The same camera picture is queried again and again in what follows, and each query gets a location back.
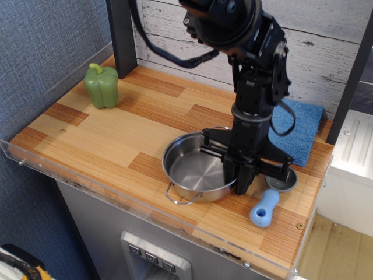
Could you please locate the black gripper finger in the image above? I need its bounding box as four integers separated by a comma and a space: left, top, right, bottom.
236, 164, 256, 195
223, 156, 238, 185

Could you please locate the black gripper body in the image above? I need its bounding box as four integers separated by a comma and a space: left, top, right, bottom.
202, 112, 293, 181

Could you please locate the silver steel pot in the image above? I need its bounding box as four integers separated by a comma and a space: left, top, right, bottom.
162, 131, 237, 205

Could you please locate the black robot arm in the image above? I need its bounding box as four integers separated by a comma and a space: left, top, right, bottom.
181, 1, 293, 195

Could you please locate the blue grey measuring spoon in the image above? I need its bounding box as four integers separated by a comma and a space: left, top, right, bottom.
249, 167, 298, 228

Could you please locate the blue folded cloth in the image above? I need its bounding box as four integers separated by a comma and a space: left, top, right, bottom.
269, 99, 323, 167

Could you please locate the white toy sink unit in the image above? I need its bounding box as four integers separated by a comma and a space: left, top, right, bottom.
316, 110, 372, 236

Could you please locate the silver dispenser button panel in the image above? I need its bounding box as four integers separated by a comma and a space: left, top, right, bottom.
120, 230, 192, 279

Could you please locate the silver toy fridge cabinet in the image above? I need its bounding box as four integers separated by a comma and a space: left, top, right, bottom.
58, 182, 296, 279

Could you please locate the green toy bell pepper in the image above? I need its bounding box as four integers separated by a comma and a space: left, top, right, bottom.
83, 63, 119, 109

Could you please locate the clear acrylic edge guard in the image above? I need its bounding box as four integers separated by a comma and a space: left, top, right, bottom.
0, 42, 335, 280

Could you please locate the black yellow bag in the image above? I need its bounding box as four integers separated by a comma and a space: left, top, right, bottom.
1, 244, 53, 279

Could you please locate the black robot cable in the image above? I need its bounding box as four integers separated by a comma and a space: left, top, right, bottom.
127, 0, 297, 137

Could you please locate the black right vertical post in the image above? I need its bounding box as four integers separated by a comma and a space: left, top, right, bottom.
326, 12, 372, 145

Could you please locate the black vertical post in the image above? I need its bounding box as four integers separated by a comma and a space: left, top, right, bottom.
326, 12, 372, 145
106, 0, 138, 79

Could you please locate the black left vertical post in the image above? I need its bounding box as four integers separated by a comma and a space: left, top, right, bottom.
106, 0, 138, 79

